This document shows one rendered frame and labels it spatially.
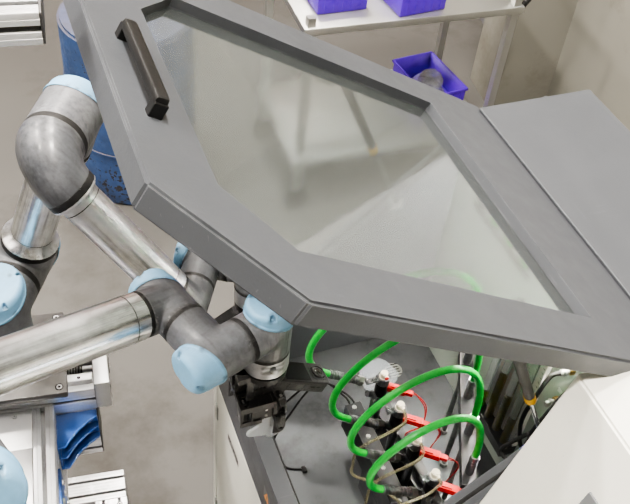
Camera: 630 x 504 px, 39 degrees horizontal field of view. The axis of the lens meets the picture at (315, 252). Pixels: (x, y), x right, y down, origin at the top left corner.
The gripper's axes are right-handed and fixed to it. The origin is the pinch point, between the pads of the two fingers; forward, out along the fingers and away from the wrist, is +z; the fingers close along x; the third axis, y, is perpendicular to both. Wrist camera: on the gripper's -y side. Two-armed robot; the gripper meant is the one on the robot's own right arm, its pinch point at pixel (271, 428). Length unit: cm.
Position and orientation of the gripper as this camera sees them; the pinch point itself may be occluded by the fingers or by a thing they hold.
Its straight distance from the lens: 161.6
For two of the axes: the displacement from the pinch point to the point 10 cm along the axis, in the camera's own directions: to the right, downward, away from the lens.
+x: 3.5, 6.9, -6.3
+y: -9.3, 2.0, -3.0
